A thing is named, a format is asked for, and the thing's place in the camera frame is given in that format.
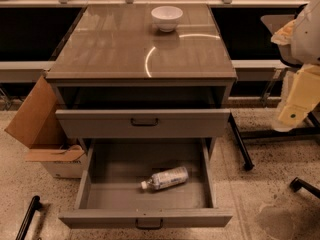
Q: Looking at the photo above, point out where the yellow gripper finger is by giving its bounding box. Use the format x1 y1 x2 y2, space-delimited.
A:
277 64 320 128
271 20 295 46

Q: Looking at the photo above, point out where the clear plastic water bottle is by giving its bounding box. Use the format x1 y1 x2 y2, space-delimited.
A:
141 166 189 190

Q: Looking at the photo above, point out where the grey drawer cabinet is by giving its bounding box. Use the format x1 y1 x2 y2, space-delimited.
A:
45 3 238 142

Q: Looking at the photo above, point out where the upper grey drawer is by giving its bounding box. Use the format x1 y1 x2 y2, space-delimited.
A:
56 109 230 139

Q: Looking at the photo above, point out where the open lower grey drawer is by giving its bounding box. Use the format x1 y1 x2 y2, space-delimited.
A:
59 139 232 230

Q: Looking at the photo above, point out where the black chair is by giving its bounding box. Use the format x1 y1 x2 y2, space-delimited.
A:
260 3 320 140

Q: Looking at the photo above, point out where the black leg right floor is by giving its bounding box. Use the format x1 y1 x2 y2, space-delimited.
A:
289 177 320 198

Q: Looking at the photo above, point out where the white ceramic bowl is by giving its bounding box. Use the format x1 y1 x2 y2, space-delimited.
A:
151 6 183 32

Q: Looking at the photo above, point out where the brown cardboard box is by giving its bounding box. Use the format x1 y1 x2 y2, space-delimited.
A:
5 77 87 179

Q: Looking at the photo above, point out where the black bar left floor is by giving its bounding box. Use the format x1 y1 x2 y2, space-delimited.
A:
15 195 42 240

